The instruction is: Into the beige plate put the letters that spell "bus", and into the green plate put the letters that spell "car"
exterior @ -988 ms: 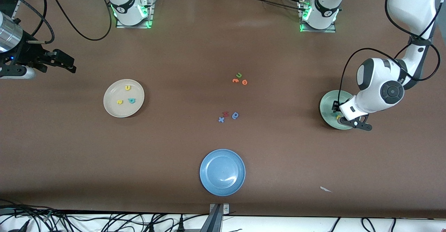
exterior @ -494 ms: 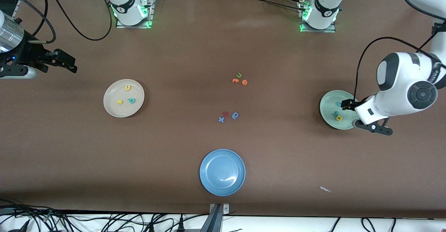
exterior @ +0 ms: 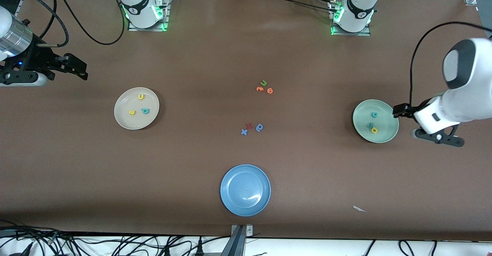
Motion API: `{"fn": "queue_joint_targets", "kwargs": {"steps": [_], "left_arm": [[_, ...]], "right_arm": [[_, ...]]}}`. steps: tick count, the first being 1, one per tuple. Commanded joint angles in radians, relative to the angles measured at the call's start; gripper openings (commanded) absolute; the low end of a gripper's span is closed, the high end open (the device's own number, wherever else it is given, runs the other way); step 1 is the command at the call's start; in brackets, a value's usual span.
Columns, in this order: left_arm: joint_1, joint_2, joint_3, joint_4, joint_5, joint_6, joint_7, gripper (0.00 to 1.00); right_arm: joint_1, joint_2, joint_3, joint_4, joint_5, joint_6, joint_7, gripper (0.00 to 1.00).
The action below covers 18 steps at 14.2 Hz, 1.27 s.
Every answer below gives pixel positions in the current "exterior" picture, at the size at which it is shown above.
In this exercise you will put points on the white paper scrap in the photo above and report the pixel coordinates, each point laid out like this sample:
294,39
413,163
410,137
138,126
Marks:
359,208

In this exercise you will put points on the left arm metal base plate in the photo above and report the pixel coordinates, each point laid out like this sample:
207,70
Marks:
361,34

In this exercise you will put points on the teal foam letter p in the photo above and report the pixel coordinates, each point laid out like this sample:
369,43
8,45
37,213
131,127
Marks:
147,111

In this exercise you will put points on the blue foam letter a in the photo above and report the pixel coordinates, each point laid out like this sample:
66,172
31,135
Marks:
260,130

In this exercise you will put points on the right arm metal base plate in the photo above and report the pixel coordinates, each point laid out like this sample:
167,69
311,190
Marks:
167,14

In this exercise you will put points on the brown table cover sheet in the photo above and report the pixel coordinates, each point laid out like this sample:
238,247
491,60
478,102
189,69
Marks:
77,163

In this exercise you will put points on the aluminium table side rail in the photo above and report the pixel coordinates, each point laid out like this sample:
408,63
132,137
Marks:
20,10

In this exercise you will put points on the green plate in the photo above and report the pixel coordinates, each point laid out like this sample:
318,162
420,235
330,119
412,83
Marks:
384,110

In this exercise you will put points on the beige plate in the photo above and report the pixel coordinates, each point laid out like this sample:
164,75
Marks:
127,121

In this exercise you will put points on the aluminium table edge bracket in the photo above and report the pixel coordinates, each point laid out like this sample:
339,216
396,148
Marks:
239,244

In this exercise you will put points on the black power plug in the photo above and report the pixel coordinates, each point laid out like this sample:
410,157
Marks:
167,250
199,248

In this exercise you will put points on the blue plate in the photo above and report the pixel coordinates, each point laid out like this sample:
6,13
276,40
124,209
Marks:
245,190

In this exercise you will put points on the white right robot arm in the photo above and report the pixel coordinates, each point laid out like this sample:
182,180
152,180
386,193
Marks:
138,6

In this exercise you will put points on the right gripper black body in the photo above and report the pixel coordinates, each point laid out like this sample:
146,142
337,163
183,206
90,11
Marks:
38,58

